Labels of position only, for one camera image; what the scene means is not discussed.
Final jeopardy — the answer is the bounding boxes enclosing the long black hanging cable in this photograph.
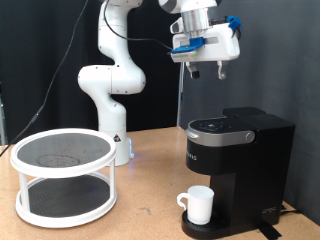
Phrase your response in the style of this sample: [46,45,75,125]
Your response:
[0,0,90,158]

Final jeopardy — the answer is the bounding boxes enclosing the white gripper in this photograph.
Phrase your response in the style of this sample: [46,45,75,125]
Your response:
[169,17,241,81]

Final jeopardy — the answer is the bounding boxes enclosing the white mug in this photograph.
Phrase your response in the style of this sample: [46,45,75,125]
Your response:
[176,185,215,226]

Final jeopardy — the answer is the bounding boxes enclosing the vertical metal pole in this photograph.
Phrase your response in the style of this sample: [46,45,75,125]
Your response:
[176,0,191,128]

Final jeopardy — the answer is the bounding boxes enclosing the black Keurig coffee machine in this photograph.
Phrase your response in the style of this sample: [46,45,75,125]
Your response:
[181,106,296,240]

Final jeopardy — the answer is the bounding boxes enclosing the white two-tier turntable shelf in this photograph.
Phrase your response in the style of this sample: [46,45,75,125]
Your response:
[9,127,118,229]

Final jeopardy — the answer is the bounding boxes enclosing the black machine power cord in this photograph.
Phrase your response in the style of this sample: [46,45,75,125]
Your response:
[279,203,302,216]

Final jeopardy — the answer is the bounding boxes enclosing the black wrist cable blue clips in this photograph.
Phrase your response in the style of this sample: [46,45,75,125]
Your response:
[102,0,243,52]

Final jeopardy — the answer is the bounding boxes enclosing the grey metal frame post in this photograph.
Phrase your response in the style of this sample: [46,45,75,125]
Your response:
[0,81,7,146]

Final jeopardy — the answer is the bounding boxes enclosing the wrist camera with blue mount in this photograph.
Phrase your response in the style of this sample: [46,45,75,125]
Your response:
[170,37,206,58]

